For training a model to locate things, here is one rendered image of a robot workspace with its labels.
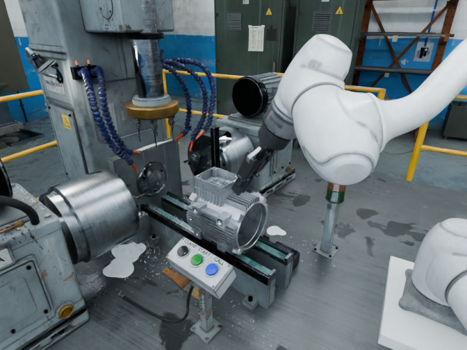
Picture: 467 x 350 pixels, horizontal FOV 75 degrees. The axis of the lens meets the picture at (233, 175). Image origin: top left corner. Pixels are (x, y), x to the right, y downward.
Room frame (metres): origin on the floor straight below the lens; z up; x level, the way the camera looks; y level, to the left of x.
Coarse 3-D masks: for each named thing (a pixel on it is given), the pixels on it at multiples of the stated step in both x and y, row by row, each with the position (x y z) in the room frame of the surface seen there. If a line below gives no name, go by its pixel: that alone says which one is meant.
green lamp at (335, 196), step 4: (328, 188) 0.92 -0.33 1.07; (328, 192) 0.92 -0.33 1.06; (332, 192) 0.90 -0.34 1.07; (336, 192) 0.90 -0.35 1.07; (340, 192) 0.90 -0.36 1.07; (344, 192) 0.91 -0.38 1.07; (328, 196) 0.91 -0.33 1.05; (332, 196) 0.90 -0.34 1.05; (336, 196) 0.90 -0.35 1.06; (340, 196) 0.90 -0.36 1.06; (344, 196) 0.91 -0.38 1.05; (332, 200) 0.90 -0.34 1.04; (336, 200) 0.90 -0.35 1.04; (340, 200) 0.90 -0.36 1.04
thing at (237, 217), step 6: (192, 192) 0.86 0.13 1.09; (192, 198) 0.84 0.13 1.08; (198, 198) 0.85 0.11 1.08; (264, 198) 0.83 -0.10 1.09; (264, 204) 0.83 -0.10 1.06; (234, 216) 0.74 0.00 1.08; (240, 216) 0.74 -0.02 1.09; (192, 228) 0.85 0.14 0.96; (234, 252) 0.73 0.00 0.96; (240, 252) 0.74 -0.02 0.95
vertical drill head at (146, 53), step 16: (144, 0) 1.03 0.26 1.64; (144, 16) 1.03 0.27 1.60; (144, 32) 1.02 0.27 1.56; (144, 48) 1.02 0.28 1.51; (144, 64) 1.02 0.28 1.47; (160, 64) 1.06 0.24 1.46; (144, 80) 1.02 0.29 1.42; (160, 80) 1.05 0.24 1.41; (144, 96) 1.03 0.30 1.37; (160, 96) 1.04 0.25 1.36; (128, 112) 1.01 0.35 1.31; (144, 112) 0.98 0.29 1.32; (160, 112) 0.99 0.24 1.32; (176, 112) 1.04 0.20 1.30
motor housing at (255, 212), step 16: (208, 208) 0.81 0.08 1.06; (224, 208) 0.79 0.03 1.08; (240, 208) 0.77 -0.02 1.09; (256, 208) 0.86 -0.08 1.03; (192, 224) 0.82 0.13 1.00; (208, 224) 0.78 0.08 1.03; (240, 224) 0.87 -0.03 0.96; (256, 224) 0.85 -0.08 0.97; (224, 240) 0.74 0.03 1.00; (240, 240) 0.81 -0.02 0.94; (256, 240) 0.81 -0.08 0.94
